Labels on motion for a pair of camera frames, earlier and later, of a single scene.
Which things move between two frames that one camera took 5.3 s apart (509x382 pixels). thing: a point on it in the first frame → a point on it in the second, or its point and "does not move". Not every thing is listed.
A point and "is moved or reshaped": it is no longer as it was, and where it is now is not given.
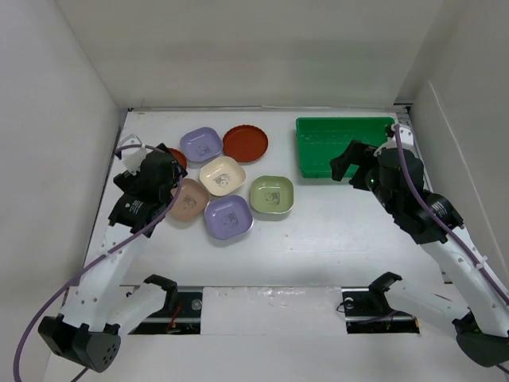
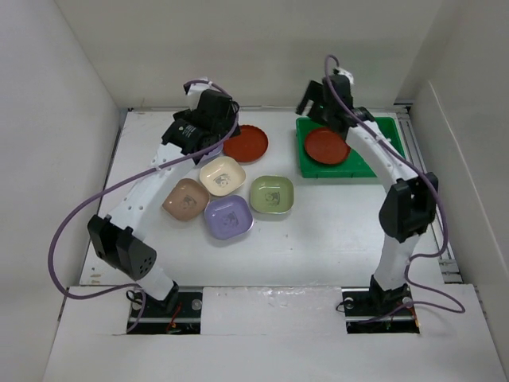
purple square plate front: (228, 216) does not move
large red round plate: (245, 144) does not move
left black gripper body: (128, 179) → (223, 126)
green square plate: (272, 194) does not move
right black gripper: (359, 153) → (314, 92)
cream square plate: (221, 175) does not move
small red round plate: (179, 156) is moved or reshaped
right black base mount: (367, 310) does not move
